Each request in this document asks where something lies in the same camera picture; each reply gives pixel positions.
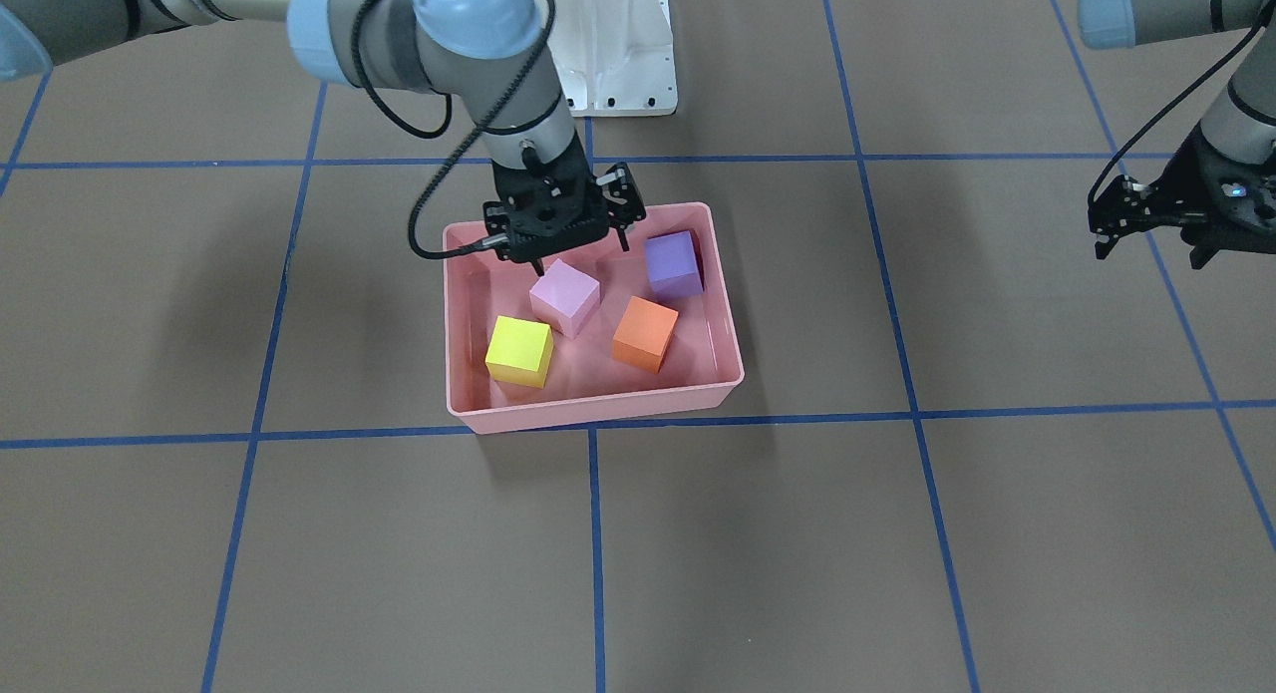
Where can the purple foam block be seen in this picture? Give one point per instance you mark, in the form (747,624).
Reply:
(672,265)

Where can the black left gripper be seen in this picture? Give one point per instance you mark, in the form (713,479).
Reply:
(1193,177)

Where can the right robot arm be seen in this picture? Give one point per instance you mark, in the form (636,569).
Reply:
(416,61)

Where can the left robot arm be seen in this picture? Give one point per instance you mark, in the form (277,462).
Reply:
(1240,121)

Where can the white camera stand pillar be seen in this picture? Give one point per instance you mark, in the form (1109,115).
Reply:
(615,58)

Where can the yellow foam block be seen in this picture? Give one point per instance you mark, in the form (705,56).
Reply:
(519,352)

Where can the pink plastic bin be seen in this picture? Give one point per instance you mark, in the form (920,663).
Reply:
(585,383)

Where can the pink foam block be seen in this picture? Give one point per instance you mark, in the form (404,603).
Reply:
(565,298)

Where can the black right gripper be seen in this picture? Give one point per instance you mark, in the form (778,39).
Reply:
(620,188)

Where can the orange foam block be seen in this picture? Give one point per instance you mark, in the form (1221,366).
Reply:
(644,333)

